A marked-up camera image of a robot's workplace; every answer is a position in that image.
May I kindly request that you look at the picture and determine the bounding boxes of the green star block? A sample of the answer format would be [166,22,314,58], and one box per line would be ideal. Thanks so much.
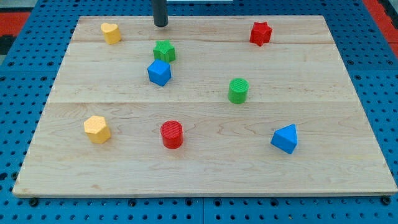
[153,40,176,62]

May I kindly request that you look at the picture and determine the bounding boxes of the blue cube block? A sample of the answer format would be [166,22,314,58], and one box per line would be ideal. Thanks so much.
[147,59,172,86]

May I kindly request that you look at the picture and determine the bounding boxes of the light wooden board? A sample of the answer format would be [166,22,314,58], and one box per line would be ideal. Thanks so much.
[12,16,397,198]

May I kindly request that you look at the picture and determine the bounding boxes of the red cylinder block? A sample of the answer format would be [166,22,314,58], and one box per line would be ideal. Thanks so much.
[160,120,183,149]

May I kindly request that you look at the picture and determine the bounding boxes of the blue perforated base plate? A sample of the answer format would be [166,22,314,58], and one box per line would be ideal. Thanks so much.
[1,1,397,223]

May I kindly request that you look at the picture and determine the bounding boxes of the green cylinder block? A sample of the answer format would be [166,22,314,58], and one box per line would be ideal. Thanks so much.
[228,78,249,104]

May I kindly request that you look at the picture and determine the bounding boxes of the red star block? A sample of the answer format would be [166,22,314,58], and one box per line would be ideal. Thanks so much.
[249,22,272,47]

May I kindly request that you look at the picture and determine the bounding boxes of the black cylindrical robot arm tip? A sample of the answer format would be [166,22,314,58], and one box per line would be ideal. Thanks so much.
[151,0,169,27]

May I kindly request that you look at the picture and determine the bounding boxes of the blue triangle block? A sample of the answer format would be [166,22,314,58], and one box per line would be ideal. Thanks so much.
[271,124,298,154]

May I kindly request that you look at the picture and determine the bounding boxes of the yellow hexagon block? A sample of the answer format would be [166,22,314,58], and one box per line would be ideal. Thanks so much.
[83,116,111,144]

